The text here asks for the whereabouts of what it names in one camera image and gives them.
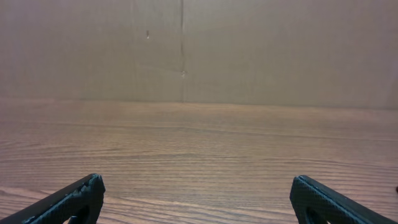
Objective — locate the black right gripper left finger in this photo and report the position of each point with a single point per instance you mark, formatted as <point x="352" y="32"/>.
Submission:
<point x="79" y="202"/>

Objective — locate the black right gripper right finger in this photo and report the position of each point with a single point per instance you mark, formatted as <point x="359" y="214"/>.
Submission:
<point x="315" y="203"/>

